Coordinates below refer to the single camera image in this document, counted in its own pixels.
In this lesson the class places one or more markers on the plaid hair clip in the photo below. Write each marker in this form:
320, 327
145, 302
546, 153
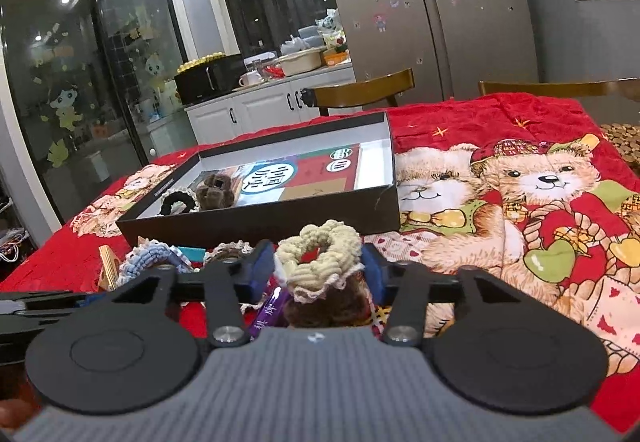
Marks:
378, 319

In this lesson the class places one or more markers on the black microwave oven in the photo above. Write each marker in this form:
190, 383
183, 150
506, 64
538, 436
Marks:
210, 81

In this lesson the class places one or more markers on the stack of plastic containers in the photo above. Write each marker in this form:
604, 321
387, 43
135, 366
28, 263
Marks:
310, 36

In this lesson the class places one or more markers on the brown plush scrunchie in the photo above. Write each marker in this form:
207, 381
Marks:
210, 198

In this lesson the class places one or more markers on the wooden chair with black bracket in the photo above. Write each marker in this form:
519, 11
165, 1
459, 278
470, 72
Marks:
360, 89

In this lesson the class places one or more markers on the white plastic bag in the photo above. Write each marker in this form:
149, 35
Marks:
294, 44

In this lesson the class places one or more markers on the blue and white scrunchie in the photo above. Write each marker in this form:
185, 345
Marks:
145, 258

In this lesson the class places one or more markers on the black shallow cardboard box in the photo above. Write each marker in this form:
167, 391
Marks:
300, 222

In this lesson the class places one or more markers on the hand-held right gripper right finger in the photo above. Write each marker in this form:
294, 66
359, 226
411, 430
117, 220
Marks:
372, 274

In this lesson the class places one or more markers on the white kitchen cabinet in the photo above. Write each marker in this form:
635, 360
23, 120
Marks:
265, 108

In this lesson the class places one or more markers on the woven bead mat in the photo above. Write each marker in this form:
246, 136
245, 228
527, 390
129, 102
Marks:
625, 139

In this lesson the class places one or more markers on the cream cooking pot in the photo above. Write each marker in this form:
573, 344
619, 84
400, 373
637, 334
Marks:
300, 64

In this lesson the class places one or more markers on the printed colourful paper sheet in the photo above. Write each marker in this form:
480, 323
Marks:
310, 172

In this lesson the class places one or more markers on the cream knitted scrunchie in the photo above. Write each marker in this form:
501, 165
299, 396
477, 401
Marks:
341, 262

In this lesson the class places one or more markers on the glass sliding door with stickers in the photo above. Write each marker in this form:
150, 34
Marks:
50, 47

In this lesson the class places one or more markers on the black scrunchie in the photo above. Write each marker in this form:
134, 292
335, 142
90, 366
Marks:
167, 205

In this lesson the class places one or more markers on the snack bags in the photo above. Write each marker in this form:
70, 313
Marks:
331, 27

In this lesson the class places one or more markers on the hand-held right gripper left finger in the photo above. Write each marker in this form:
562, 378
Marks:
262, 272

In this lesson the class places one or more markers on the purple pen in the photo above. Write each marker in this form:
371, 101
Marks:
265, 317

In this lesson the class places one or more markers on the orange box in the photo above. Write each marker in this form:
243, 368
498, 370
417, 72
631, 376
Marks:
336, 58

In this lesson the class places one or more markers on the tan wooden block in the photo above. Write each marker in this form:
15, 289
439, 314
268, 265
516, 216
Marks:
107, 267

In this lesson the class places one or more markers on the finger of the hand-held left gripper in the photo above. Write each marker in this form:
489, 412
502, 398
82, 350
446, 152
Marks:
35, 299
25, 326

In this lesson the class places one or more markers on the tray of gold chocolates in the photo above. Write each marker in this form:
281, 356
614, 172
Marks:
192, 64

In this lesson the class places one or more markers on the brown fuzzy lace-trimmed scrunchie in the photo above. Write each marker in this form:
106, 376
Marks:
330, 311

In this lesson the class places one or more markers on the white cup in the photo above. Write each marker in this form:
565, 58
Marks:
251, 78

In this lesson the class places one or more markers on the white bin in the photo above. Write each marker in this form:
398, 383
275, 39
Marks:
95, 167

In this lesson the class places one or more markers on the red packet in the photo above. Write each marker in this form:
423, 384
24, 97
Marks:
273, 71

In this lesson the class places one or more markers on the brown scrunchie with cream lace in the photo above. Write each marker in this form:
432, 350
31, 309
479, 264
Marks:
230, 250

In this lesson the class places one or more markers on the red teddy bear blanket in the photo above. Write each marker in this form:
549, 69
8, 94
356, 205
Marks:
475, 122

